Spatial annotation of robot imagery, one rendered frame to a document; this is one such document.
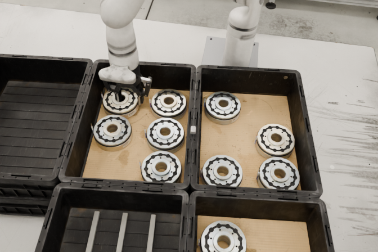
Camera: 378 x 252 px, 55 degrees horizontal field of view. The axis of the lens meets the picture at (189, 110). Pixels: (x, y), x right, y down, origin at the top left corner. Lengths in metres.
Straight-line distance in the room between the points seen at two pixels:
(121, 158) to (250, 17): 0.54
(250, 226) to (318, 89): 0.66
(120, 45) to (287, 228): 0.58
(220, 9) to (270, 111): 1.84
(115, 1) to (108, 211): 0.49
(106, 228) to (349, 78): 1.02
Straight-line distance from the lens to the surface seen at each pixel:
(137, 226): 0.91
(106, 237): 0.92
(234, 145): 1.02
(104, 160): 1.01
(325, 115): 1.34
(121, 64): 0.92
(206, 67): 1.07
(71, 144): 0.95
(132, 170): 0.98
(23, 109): 1.18
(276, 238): 0.93
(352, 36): 2.90
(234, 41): 1.17
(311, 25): 2.88
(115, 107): 1.07
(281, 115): 1.11
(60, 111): 1.14
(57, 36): 1.59
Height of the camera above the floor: 1.68
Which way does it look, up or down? 51 degrees down
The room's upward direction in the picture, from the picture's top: 2 degrees clockwise
